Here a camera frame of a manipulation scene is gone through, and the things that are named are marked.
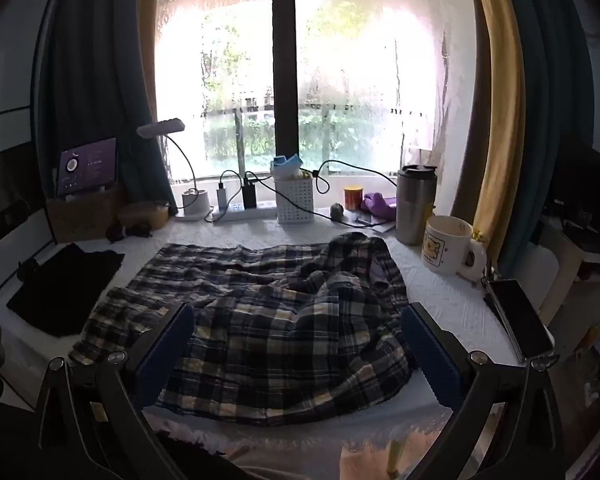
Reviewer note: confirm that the white canister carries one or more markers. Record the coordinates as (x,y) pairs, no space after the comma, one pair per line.
(414,205)

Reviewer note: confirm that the wooden table leg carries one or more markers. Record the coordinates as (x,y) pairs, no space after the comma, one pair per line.
(396,460)

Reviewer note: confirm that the teal curtain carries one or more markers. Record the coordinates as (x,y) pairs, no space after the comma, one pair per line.
(100,85)
(545,110)

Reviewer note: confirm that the white perforated basket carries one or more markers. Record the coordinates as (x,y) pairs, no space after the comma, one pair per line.
(295,202)

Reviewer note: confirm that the small grey object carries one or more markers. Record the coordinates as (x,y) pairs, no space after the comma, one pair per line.
(337,211)

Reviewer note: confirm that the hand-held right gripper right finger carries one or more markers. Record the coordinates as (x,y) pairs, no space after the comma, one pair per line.
(430,360)

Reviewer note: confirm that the purple cloth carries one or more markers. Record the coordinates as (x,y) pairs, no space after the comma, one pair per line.
(379,206)

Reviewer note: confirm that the black smartphone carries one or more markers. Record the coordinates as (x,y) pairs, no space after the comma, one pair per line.
(520,317)

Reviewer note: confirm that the white charger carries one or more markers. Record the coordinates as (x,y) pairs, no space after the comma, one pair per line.
(222,196)

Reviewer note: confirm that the dark window frame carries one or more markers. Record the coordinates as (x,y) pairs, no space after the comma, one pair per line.
(285,60)

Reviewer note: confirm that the black cloth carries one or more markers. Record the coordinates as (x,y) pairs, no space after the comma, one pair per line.
(65,290)

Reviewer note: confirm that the white lace tablecloth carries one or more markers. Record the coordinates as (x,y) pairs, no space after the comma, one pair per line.
(450,305)

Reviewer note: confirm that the blue face mask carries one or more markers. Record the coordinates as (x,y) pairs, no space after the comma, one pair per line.
(286,166)

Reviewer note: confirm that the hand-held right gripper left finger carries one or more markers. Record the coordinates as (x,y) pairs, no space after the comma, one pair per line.
(165,355)

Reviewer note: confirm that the purple appliance panel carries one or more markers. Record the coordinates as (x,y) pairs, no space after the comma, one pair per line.
(87,165)

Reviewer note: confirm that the white desk lamp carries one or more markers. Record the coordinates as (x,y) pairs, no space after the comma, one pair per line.
(197,203)

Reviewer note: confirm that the tan oval container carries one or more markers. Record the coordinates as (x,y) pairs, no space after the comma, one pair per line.
(145,215)

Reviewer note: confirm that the black charger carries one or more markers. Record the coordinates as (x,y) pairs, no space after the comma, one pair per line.
(249,194)

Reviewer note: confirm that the white power strip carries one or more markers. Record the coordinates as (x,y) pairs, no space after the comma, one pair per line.
(235,209)

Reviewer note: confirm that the white mug with bear print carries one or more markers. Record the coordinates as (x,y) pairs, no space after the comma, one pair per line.
(445,247)

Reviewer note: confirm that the plaid pants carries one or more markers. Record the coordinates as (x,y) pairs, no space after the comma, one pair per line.
(280,320)

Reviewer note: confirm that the white shelf unit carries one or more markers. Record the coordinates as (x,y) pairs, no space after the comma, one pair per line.
(580,280)

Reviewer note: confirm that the yellow curtain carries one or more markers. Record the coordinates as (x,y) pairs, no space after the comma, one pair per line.
(500,110)
(149,35)

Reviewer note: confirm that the cardboard box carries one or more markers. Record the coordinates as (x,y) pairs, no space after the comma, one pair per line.
(80,220)

